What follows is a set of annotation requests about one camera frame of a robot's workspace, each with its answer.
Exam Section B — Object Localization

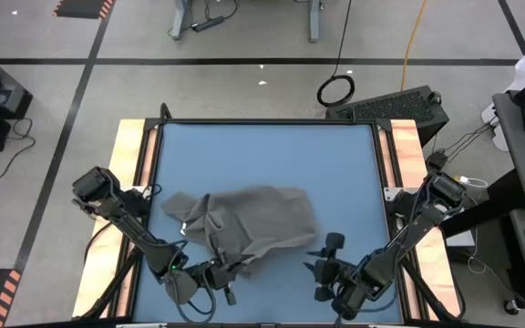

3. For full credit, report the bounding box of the white cable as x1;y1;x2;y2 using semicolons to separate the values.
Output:
459;176;489;190

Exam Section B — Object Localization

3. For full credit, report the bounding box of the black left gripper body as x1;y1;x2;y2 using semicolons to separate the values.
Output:
188;258;242;307

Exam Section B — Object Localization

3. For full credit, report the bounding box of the grey waffle-weave towel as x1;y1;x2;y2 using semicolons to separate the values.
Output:
160;184;320;278

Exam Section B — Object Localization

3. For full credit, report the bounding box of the thick hanging yellow cable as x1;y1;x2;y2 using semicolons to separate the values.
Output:
399;0;429;93

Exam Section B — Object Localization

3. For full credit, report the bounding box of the black power adapter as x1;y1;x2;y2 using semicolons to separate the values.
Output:
426;149;448;172

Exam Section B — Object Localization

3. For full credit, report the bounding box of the black perforated computer tower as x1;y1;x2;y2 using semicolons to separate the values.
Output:
325;85;451;148

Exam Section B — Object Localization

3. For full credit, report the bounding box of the grey desk leg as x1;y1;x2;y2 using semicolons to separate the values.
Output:
307;0;323;44
170;0;191;42

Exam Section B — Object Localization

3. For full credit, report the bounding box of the black power strip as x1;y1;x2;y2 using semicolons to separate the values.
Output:
190;15;226;34

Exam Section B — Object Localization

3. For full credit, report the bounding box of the white labelled box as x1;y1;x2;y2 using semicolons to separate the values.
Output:
442;227;476;250

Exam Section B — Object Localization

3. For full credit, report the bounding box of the black floor cable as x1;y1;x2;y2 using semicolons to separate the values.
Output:
0;117;37;180

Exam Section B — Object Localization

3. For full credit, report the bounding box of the black table frame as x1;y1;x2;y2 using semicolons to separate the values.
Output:
73;102;467;328

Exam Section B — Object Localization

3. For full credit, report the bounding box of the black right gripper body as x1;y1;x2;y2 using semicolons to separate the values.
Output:
314;256;369;321

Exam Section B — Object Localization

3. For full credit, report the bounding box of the long hanging black cable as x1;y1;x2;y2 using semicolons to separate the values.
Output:
315;0;356;108

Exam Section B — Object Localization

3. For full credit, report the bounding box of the wooden side board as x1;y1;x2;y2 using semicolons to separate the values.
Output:
377;118;462;319
71;118;161;319

